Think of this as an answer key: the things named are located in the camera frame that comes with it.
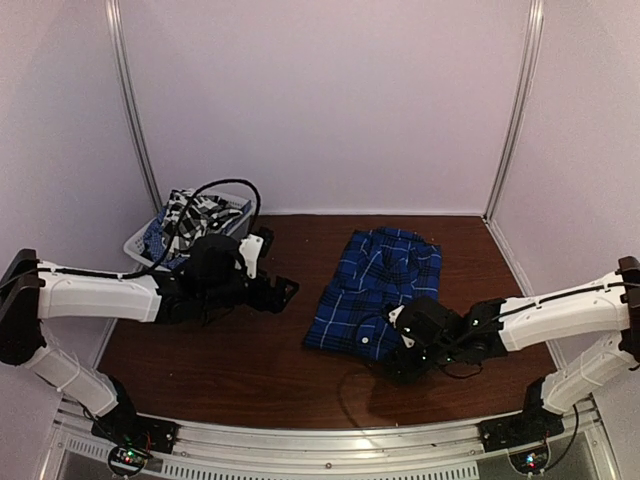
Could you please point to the blue patterned shirt in basket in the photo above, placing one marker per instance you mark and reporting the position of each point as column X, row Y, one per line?
column 155, row 238

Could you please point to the blue plaid long sleeve shirt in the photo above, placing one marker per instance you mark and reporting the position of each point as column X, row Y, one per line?
column 379, row 270

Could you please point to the right circuit board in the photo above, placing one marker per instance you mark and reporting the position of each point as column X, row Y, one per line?
column 530, row 461

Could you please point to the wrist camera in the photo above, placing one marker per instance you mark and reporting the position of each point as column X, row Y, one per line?
column 394, row 317
column 255, row 246

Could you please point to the left circuit board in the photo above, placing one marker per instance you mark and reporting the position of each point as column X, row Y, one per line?
column 127, row 461

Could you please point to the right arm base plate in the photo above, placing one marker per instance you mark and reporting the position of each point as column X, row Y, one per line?
column 517, row 430

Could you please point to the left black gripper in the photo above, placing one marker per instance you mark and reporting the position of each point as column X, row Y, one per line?
column 276, row 302

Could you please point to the grey plastic laundry basket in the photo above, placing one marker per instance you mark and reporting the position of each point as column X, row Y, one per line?
column 134, row 246

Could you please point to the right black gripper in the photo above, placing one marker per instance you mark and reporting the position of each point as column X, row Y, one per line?
column 403, row 370

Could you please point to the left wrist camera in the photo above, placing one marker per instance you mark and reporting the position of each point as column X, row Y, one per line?
column 255, row 246

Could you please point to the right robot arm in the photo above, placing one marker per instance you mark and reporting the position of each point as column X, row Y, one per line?
column 434, row 336

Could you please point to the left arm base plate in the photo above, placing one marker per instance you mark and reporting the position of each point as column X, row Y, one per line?
column 147, row 434

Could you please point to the front aluminium rail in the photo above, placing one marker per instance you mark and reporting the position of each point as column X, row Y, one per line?
column 448, row 450

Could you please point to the left aluminium frame post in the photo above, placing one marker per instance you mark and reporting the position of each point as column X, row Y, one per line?
column 132, row 115

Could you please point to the right aluminium frame post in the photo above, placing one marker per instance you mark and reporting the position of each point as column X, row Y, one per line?
column 527, row 70

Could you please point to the aluminium frame post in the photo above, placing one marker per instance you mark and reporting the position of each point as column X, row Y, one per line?
column 132, row 115
column 527, row 70

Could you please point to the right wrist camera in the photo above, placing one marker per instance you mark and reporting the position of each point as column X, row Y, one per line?
column 394, row 317

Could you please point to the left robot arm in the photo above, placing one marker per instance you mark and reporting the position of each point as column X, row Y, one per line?
column 219, row 273

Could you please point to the black white checked shirt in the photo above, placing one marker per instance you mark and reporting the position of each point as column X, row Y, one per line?
column 184, row 222

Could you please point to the circuit board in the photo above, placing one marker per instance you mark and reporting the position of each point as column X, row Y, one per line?
column 127, row 461
column 530, row 461

